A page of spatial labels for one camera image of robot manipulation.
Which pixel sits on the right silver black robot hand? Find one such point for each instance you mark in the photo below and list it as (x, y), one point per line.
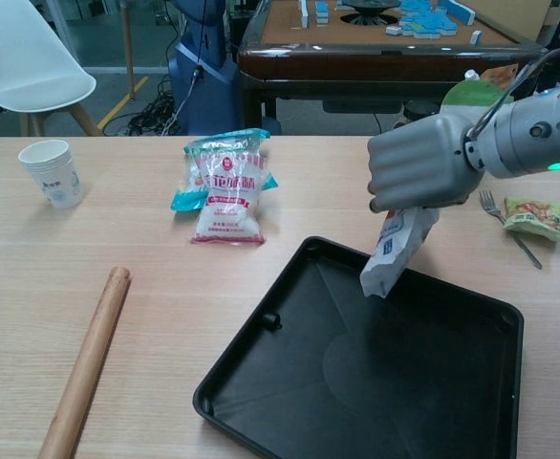
(418, 160)

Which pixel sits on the white blue powder bag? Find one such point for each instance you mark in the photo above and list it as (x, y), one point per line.
(394, 253)

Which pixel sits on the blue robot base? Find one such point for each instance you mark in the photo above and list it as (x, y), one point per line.
(203, 86)

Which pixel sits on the green snack packet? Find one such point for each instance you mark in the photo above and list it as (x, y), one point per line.
(538, 217)

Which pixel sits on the black square plastic tray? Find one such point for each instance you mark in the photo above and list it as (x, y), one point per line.
(380, 373)

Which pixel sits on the corn starch pouch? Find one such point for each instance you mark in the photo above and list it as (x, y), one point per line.
(471, 95)

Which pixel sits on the brown mahjong table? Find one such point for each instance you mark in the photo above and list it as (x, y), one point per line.
(337, 62)

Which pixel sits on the metal fork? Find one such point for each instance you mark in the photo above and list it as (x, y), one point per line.
(523, 244)

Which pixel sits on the single white mahjong tile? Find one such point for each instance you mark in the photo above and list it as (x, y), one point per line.
(476, 36)

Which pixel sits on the blue mahjong tile pile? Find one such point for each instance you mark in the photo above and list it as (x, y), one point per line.
(428, 21)

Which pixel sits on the black mahjong table centre dome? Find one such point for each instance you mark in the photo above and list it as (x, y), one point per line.
(368, 10)

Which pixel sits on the pink white sugar bag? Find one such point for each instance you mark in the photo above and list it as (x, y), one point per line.
(230, 205)

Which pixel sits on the teal shrimp snack bag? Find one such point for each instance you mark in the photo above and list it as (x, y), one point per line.
(199, 165)

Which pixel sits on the wooden rolling pin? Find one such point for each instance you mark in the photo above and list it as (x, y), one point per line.
(89, 354)

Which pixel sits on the white plastic chair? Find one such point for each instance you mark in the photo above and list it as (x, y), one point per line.
(27, 62)

